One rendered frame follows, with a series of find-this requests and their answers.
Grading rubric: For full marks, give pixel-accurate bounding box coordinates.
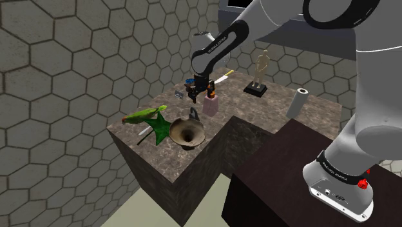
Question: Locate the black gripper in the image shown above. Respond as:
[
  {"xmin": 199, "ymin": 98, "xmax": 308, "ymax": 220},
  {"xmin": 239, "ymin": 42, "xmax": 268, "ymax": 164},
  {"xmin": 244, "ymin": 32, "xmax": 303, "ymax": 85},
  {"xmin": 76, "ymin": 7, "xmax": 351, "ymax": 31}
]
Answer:
[{"xmin": 187, "ymin": 74, "xmax": 216, "ymax": 104}]

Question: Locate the pink tapered block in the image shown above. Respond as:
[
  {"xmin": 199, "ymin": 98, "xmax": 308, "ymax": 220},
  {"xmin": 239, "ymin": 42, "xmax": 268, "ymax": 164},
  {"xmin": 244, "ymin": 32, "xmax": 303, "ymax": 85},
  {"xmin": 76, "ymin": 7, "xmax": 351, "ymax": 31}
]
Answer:
[{"xmin": 202, "ymin": 95, "xmax": 219, "ymax": 117}]

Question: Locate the black curved object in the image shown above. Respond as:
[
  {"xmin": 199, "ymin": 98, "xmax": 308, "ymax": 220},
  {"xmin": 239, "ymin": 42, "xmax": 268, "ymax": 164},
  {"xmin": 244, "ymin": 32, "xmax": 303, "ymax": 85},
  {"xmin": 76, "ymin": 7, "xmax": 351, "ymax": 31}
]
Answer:
[{"xmin": 188, "ymin": 106, "xmax": 201, "ymax": 122}]

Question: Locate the brown funnel-shaped bowl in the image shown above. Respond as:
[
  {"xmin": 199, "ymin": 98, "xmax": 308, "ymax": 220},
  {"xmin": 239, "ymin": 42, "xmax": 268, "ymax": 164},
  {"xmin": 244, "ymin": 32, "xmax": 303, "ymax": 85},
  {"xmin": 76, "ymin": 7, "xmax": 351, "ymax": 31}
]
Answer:
[{"xmin": 169, "ymin": 117, "xmax": 207, "ymax": 151}]

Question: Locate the green star-shaped leaf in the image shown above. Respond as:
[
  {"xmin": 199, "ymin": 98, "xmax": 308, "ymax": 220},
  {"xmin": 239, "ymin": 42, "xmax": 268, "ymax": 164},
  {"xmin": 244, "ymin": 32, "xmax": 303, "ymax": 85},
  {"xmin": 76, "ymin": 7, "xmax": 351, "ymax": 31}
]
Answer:
[{"xmin": 136, "ymin": 111, "xmax": 172, "ymax": 146}]

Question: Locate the tan human figure statue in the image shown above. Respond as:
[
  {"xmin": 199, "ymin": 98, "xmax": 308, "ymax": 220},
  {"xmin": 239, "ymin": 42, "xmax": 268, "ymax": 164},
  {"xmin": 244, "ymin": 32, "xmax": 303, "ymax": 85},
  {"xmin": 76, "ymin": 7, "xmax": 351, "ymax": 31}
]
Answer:
[{"xmin": 243, "ymin": 49, "xmax": 271, "ymax": 98}]

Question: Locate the green parrot figure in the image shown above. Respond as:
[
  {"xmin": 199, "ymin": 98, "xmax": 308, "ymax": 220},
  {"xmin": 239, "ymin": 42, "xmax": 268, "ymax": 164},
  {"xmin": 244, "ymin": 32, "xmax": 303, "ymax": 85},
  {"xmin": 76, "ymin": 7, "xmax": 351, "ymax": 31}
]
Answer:
[{"xmin": 121, "ymin": 104, "xmax": 168, "ymax": 126}]

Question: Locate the white paper towel roll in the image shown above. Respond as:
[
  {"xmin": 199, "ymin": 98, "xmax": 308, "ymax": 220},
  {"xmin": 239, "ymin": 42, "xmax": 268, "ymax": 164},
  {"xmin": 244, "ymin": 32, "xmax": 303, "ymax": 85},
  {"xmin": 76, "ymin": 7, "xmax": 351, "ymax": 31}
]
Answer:
[{"xmin": 285, "ymin": 88, "xmax": 311, "ymax": 119}]

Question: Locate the dark maroon robot stand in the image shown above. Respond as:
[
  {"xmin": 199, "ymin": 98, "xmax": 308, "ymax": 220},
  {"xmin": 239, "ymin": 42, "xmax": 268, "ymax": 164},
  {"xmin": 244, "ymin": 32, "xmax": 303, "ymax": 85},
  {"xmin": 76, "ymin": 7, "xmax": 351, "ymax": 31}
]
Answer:
[{"xmin": 220, "ymin": 118, "xmax": 402, "ymax": 227}]

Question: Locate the yellow-handled white knife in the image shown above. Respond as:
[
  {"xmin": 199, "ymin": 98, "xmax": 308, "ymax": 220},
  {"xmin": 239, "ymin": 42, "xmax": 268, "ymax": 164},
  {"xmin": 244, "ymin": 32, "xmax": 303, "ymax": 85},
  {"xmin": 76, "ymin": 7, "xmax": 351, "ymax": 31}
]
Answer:
[{"xmin": 213, "ymin": 70, "xmax": 235, "ymax": 85}]

